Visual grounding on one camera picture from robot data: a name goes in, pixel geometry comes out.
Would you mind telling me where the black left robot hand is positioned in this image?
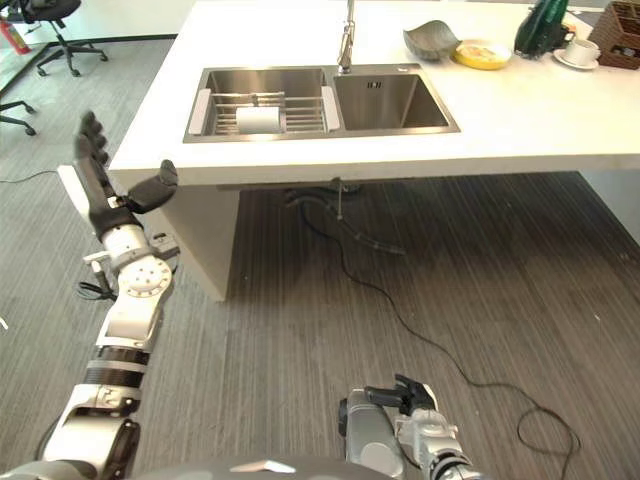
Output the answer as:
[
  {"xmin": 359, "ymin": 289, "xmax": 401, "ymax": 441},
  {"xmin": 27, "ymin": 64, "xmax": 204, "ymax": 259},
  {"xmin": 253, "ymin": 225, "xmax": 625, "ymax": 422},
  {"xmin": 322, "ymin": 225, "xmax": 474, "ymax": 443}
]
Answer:
[{"xmin": 56, "ymin": 110, "xmax": 179, "ymax": 238}]

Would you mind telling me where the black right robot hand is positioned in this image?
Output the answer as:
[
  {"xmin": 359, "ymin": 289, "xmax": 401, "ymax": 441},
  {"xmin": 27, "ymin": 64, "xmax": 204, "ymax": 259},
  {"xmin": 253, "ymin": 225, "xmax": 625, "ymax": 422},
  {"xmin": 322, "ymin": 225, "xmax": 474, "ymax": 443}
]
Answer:
[{"xmin": 365, "ymin": 373, "xmax": 439, "ymax": 416}]

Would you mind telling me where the silver robot leg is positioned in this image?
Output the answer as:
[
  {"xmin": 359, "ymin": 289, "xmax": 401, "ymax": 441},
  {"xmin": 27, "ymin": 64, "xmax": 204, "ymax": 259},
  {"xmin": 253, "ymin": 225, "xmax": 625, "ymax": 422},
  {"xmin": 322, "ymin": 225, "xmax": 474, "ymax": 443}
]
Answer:
[{"xmin": 337, "ymin": 387, "xmax": 416, "ymax": 479}]

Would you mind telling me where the black chair base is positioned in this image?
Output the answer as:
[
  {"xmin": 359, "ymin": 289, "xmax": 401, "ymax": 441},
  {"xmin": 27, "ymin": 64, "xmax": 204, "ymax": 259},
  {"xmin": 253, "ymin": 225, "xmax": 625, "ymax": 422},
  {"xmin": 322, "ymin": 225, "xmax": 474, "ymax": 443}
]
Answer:
[{"xmin": 0, "ymin": 99, "xmax": 38, "ymax": 137}]

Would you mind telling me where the black office chair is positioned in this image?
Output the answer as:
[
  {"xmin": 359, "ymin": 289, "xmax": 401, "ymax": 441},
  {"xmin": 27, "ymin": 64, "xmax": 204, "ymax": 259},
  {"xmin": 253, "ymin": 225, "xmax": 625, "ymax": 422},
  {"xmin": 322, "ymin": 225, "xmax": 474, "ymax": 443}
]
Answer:
[{"xmin": 6, "ymin": 0, "xmax": 110, "ymax": 78}]

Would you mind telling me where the white plate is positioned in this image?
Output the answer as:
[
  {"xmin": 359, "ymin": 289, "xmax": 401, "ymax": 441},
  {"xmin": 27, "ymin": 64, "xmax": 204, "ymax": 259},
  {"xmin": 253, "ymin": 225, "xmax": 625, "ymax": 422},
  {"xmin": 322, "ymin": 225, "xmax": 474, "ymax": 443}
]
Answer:
[{"xmin": 234, "ymin": 105, "xmax": 284, "ymax": 134}]

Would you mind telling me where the steel sink drain rack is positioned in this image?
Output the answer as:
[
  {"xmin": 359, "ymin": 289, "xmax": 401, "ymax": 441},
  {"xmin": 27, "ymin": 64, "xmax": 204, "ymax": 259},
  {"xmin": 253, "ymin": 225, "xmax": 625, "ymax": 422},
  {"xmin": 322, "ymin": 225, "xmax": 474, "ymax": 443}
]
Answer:
[{"xmin": 188, "ymin": 87, "xmax": 343, "ymax": 136}]

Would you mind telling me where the red fire extinguisher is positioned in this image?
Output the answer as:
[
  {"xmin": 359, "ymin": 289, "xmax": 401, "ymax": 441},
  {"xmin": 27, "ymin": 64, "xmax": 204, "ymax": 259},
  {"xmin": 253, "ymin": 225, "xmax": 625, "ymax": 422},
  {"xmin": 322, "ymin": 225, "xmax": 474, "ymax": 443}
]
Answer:
[{"xmin": 0, "ymin": 17, "xmax": 31, "ymax": 56}]

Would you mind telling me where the grey robot torso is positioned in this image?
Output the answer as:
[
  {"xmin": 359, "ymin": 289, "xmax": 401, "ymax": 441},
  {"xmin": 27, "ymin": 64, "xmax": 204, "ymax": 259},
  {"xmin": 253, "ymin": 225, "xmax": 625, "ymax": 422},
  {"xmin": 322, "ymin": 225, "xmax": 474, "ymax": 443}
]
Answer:
[{"xmin": 0, "ymin": 455, "xmax": 401, "ymax": 480}]

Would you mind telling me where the stainless steel double sink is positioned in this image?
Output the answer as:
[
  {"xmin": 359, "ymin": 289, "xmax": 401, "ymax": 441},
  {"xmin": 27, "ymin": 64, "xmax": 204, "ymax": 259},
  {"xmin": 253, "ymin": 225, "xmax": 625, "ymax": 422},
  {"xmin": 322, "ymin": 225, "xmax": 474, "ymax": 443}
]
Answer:
[{"xmin": 182, "ymin": 63, "xmax": 462, "ymax": 145}]

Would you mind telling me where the chrome kitchen faucet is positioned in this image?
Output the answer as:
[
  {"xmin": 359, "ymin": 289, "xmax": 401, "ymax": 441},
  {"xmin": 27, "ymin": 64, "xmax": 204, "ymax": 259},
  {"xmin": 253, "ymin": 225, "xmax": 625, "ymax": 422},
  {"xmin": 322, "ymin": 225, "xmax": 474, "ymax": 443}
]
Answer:
[{"xmin": 336, "ymin": 0, "xmax": 357, "ymax": 76}]

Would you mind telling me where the white kitchen island counter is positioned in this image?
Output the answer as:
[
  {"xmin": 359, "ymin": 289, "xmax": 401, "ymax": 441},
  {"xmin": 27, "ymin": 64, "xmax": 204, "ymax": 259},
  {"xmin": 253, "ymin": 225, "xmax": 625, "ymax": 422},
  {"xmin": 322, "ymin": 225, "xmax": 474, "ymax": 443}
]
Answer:
[{"xmin": 107, "ymin": 0, "xmax": 640, "ymax": 303}]

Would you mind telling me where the yellow round dish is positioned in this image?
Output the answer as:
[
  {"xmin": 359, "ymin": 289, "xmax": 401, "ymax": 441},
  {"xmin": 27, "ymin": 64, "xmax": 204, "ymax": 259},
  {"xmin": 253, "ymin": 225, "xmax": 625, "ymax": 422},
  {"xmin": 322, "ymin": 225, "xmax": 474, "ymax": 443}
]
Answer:
[{"xmin": 451, "ymin": 40, "xmax": 514, "ymax": 71}]

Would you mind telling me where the grey leaf-shaped bowl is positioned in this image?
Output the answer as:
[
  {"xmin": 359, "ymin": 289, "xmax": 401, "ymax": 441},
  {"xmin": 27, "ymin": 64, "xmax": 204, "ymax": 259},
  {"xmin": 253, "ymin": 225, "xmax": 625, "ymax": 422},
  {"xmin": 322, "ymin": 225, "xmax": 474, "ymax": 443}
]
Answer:
[{"xmin": 402, "ymin": 19, "xmax": 462, "ymax": 61}]

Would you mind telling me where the white saucer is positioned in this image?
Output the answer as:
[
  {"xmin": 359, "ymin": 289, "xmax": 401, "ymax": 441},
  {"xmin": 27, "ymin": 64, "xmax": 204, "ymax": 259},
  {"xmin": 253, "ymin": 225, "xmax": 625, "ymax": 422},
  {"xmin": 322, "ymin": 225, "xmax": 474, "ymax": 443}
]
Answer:
[{"xmin": 552, "ymin": 47, "xmax": 600, "ymax": 70}]

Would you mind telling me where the white cup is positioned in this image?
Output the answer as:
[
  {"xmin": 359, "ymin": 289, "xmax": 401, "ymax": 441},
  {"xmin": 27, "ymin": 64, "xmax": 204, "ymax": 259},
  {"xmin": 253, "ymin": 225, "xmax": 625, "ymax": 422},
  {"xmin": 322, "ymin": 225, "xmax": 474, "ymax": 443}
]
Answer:
[{"xmin": 564, "ymin": 37, "xmax": 602, "ymax": 64}]

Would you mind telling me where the dark green bottle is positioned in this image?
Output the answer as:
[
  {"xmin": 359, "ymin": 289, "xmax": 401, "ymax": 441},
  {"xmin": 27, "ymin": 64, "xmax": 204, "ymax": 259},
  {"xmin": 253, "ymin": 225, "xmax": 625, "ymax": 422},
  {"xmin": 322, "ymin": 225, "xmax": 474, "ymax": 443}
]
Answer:
[{"xmin": 513, "ymin": 0, "xmax": 571, "ymax": 58}]

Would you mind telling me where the brown wicker basket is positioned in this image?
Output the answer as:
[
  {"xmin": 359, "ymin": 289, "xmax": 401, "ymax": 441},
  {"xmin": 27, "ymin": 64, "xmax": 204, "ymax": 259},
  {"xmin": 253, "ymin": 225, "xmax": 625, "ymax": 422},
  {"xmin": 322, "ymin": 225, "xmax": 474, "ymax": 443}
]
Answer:
[{"xmin": 587, "ymin": 0, "xmax": 640, "ymax": 70}]

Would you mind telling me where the black power cable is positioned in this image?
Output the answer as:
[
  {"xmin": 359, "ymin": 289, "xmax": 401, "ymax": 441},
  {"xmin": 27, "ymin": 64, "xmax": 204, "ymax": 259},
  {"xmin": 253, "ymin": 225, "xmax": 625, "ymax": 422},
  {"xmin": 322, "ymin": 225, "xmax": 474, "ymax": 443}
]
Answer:
[{"xmin": 299, "ymin": 199, "xmax": 583, "ymax": 457}]

